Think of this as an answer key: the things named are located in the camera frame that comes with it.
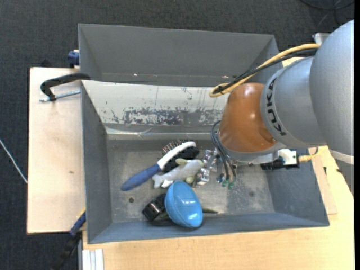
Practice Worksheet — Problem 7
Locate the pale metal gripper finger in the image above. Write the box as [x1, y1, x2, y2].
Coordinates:
[201, 149, 217, 169]
[193, 168, 212, 187]

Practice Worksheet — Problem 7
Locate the white toy dolphin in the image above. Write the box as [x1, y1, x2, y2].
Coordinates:
[152, 158, 205, 189]

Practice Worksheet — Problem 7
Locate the blue oval plastic shell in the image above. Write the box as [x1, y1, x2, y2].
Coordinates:
[164, 180, 204, 228]

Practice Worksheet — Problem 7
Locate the black glossy object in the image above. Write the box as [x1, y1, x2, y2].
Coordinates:
[142, 193, 171, 226]

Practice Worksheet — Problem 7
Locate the grey metal bin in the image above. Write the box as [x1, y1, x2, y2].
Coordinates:
[78, 23, 330, 244]

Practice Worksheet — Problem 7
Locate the pale wood board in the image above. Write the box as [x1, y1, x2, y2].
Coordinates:
[26, 67, 87, 235]

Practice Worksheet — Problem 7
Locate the blue-handled white brush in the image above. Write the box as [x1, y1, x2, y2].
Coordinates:
[120, 139, 200, 192]

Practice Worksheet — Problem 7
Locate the black cylinder on white bracket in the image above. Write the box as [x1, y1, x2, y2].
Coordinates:
[260, 148, 299, 170]

